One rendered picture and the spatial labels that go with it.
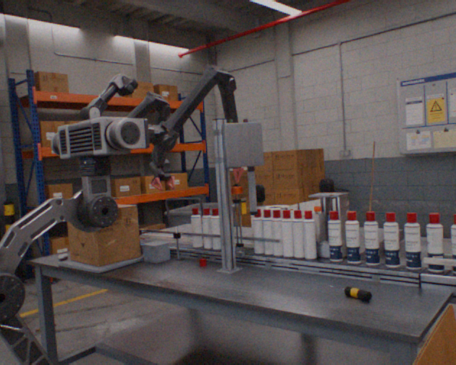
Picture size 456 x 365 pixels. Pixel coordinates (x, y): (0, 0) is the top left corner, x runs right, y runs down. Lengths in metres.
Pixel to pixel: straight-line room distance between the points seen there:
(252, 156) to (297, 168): 3.64
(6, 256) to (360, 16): 5.92
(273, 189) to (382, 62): 2.39
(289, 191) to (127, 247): 3.57
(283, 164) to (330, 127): 1.56
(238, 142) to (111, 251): 0.84
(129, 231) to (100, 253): 0.19
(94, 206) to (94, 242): 0.30
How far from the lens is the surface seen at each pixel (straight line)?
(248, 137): 1.85
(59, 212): 1.98
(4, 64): 6.38
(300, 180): 5.53
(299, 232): 1.85
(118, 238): 2.21
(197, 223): 2.20
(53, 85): 5.70
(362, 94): 6.66
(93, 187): 1.97
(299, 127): 7.18
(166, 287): 1.77
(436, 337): 0.45
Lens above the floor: 1.32
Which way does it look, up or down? 3 degrees down
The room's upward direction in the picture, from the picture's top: 4 degrees counter-clockwise
